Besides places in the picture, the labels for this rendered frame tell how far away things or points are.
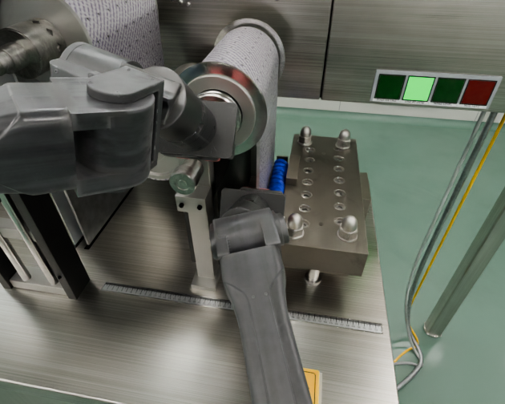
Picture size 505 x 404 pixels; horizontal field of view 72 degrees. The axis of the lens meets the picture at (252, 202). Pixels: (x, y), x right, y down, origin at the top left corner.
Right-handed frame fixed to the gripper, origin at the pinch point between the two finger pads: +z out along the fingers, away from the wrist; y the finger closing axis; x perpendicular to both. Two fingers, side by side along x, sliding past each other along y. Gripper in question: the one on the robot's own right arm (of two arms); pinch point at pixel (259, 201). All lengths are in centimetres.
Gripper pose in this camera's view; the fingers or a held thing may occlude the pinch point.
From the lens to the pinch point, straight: 63.8
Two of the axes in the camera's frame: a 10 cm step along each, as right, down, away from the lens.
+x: 0.9, -9.8, -2.0
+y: 9.9, 1.1, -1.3
